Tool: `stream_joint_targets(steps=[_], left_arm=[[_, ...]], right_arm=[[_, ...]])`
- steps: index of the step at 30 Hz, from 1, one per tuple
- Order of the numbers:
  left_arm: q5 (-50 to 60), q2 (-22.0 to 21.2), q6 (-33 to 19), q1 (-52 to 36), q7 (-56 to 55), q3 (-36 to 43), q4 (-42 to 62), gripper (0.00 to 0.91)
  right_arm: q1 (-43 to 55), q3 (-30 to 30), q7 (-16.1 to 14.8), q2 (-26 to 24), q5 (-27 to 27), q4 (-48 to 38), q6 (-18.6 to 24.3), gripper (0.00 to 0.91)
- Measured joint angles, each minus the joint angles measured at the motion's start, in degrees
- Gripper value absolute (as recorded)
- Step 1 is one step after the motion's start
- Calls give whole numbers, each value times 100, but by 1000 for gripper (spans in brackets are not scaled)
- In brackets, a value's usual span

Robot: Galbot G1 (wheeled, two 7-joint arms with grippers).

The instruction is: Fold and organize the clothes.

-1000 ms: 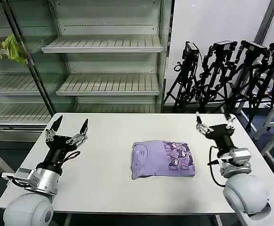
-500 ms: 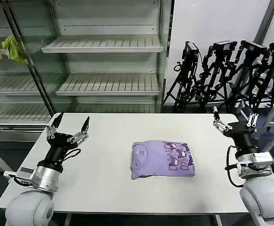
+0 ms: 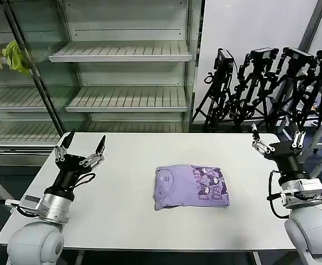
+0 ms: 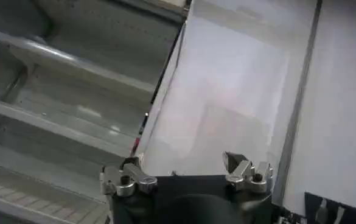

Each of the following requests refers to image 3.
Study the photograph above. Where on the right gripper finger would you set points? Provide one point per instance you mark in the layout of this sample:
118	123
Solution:
298	139
261	146

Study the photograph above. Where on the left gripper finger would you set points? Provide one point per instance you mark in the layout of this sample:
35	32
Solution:
68	140
100	149

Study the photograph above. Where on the green cloth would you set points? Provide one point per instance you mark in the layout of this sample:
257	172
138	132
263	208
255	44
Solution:
15	58

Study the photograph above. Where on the grey slanted pole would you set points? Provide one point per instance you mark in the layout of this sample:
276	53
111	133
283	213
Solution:
314	25

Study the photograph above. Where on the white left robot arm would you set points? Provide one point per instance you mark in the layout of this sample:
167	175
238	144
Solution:
36	243

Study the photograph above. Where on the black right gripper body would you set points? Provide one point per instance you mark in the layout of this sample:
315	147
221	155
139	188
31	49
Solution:
287	157

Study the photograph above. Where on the glass-fronted grey shelf unit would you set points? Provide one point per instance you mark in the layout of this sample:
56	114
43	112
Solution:
14	96

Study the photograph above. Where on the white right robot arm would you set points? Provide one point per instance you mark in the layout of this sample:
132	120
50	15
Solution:
310	232

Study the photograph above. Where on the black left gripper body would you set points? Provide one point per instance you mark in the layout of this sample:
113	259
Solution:
66	171

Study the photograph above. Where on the empty white shelf unit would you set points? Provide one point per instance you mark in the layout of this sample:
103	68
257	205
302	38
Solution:
127	52

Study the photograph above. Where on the purple printed shirt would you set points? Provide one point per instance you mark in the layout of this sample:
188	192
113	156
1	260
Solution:
177	190

